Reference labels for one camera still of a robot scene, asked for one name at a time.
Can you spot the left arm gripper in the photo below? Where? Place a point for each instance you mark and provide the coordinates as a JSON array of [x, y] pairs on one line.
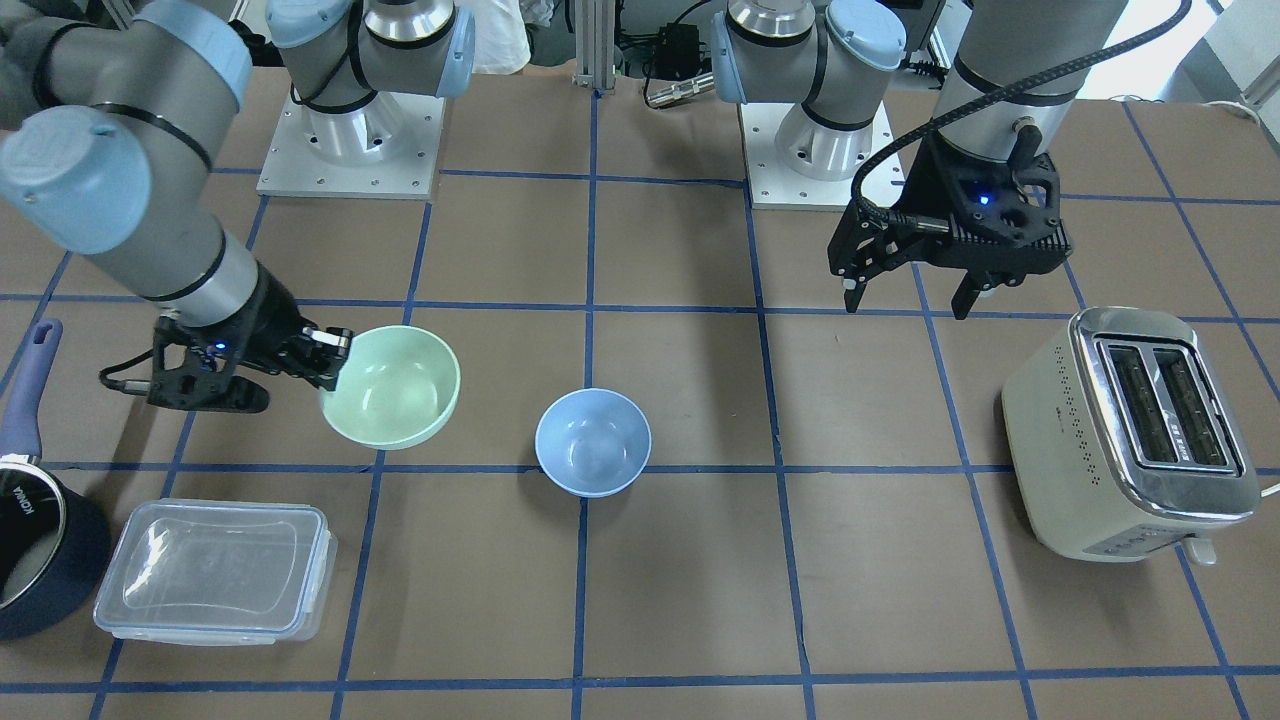
[[925, 187]]

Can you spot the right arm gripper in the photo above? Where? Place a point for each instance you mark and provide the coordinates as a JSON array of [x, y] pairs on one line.
[[268, 327]]

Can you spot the green bowl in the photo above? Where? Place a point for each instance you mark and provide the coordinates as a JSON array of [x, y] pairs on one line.
[[398, 388]]

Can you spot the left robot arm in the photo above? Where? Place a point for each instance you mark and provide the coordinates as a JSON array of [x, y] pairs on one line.
[[1016, 71]]

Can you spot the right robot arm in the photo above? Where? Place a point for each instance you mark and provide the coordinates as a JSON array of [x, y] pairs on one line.
[[113, 133]]

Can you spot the blue bowl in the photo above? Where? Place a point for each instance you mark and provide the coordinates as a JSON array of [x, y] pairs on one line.
[[593, 442]]

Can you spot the clear plastic container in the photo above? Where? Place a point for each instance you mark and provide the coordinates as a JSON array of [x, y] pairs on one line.
[[218, 573]]

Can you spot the cream toaster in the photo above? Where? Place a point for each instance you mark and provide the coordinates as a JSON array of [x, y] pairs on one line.
[[1123, 443]]

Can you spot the blue saucepan with lid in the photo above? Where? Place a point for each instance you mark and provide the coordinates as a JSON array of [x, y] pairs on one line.
[[55, 543]]

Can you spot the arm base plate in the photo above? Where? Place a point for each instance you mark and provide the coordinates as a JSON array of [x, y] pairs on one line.
[[796, 164], [350, 150]]

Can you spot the aluminium frame post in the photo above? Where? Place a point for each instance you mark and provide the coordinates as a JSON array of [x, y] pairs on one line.
[[594, 28]]

